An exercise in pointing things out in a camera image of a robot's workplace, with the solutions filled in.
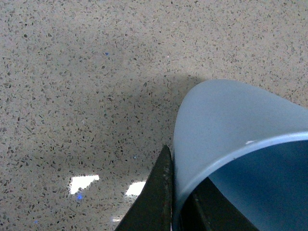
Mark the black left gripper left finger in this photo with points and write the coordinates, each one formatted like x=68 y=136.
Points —
x=152 y=210

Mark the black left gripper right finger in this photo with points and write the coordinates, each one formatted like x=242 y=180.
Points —
x=207 y=209

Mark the light blue plastic cup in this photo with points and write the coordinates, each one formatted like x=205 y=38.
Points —
x=252 y=144

